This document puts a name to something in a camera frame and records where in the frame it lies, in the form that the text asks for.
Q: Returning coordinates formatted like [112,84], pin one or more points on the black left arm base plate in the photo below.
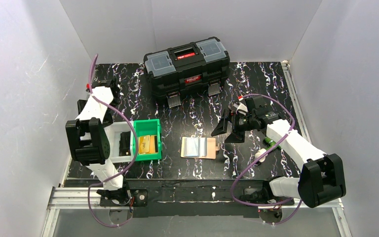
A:
[134,198]

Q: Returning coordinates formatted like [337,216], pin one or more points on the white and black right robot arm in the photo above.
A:
[322,175]

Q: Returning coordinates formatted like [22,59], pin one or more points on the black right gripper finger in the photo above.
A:
[221,128]
[236,136]

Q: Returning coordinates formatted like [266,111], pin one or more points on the yellow cards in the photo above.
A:
[148,144]

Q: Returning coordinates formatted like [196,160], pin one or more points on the aluminium front rail frame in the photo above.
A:
[75,212]

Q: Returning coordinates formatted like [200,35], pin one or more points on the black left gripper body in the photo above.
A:
[124,143]

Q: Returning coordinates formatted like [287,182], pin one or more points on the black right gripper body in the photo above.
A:
[237,123]

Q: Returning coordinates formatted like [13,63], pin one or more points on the white plastic bin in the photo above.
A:
[119,136]

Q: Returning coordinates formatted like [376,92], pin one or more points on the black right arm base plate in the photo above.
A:
[256,196]

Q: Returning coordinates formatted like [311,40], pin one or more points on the black plastic toolbox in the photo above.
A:
[187,69]

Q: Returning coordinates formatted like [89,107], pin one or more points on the green plastic bin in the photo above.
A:
[148,127]

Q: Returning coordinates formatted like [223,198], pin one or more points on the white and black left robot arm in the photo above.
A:
[89,144]

